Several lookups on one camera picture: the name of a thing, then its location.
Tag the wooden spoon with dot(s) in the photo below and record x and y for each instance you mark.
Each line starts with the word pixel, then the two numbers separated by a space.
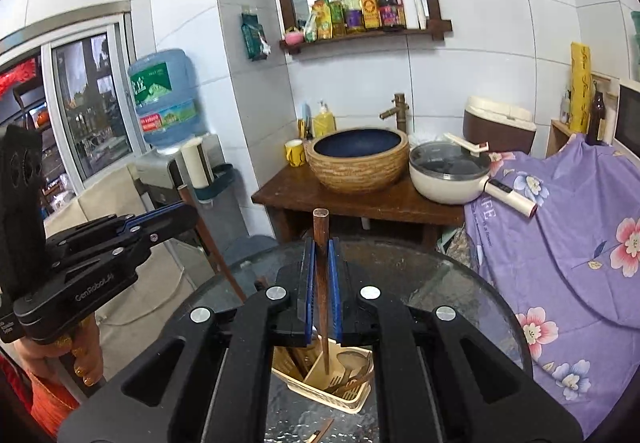
pixel 352 363

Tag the red hanging decoration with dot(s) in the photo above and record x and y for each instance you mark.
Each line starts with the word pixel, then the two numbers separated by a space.
pixel 17 78

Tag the purple label oil bottle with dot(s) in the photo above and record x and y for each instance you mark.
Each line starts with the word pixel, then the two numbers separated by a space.
pixel 352 13

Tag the orange label oil bottle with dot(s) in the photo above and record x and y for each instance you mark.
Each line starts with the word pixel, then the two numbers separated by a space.
pixel 370 8

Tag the person's left hand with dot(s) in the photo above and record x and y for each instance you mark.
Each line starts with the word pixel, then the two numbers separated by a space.
pixel 65 353

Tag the white microwave oven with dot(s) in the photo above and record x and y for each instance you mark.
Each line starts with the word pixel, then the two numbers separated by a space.
pixel 629 115

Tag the cream plastic utensil holder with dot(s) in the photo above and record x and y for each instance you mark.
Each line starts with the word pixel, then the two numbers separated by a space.
pixel 300 393

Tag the green yellow packet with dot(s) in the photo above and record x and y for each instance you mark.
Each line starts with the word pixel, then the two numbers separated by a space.
pixel 309 29

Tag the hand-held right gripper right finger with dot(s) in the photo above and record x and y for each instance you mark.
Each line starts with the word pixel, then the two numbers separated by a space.
pixel 334 303

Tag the brown white rice cooker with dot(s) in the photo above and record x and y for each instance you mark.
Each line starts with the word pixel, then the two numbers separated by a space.
pixel 500 123

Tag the beige cloth cover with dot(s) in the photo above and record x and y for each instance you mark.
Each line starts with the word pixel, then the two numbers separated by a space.
pixel 100 203

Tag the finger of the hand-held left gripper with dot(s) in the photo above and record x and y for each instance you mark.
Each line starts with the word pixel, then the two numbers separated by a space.
pixel 150 217
pixel 172 225

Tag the purple floral cloth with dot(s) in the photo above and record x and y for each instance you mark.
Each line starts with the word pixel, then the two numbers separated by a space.
pixel 565 248

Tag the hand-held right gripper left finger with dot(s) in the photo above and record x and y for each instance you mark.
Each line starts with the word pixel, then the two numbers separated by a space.
pixel 311 303

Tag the small wooden box shelf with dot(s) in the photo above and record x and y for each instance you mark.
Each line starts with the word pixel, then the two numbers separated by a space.
pixel 557 140

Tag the bronze faucet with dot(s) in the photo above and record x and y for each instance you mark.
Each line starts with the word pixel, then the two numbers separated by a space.
pixel 398 110

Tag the blue water jug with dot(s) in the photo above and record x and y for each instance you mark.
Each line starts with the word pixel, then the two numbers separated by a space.
pixel 167 98

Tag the green bottle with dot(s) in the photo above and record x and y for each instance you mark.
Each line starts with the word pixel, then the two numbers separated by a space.
pixel 336 15

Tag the white spatula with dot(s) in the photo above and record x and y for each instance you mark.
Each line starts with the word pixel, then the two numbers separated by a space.
pixel 465 143

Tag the brown glass bottle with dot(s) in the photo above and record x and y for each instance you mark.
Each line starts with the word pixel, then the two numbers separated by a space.
pixel 595 120

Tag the pink bowl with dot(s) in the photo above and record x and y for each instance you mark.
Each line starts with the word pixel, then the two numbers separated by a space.
pixel 294 37

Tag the white bottle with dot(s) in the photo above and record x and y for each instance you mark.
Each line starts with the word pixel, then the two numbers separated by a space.
pixel 412 8

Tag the green packet on wall hook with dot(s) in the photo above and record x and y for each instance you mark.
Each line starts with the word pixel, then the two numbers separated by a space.
pixel 254 37

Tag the paper cup holder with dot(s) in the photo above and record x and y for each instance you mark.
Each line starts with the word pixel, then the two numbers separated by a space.
pixel 200 165

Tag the yellow roll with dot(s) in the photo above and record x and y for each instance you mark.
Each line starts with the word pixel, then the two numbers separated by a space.
pixel 580 88

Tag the dark sauce bottle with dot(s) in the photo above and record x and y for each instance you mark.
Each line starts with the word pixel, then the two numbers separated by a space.
pixel 390 5

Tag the glass sliding door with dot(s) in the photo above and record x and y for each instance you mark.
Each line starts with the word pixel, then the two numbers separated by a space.
pixel 92 98

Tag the yellow soap pump bottle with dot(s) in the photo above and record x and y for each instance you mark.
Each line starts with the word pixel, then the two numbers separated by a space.
pixel 324 122

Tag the person's left forearm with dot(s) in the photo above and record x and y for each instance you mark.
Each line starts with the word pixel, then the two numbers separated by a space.
pixel 45 403

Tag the white pan with glass lid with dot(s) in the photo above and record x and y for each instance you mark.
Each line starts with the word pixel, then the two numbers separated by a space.
pixel 445 178

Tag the yellow mug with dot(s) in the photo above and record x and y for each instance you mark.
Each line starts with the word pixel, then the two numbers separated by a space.
pixel 296 153

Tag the stack of green noodle cups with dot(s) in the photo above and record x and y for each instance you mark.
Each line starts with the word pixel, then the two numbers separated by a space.
pixel 636 40

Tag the woven basin sink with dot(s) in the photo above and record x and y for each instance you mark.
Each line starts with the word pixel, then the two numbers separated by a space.
pixel 357 168

